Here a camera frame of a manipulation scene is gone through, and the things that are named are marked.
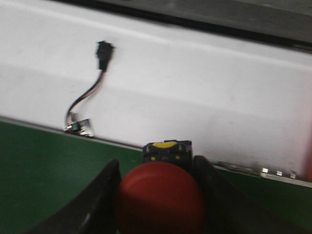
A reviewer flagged red plastic tray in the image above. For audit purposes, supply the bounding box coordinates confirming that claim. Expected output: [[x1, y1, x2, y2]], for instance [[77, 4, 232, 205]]
[[304, 141, 312, 182]]

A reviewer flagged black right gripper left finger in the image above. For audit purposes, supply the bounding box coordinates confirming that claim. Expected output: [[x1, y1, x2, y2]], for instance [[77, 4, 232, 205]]
[[27, 159, 121, 234]]

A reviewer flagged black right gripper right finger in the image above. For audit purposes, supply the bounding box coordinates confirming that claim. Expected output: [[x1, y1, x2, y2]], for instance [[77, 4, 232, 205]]
[[193, 156, 309, 234]]

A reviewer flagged small green sensor board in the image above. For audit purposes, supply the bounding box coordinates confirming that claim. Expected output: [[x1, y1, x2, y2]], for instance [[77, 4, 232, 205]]
[[64, 118, 95, 137]]

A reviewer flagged black connector with wires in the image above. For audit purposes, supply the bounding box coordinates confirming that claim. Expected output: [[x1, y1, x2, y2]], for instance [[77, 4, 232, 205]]
[[64, 40, 115, 126]]

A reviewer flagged green conveyor belt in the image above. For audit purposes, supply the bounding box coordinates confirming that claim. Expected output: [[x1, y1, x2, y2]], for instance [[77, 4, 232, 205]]
[[0, 121, 312, 234]]

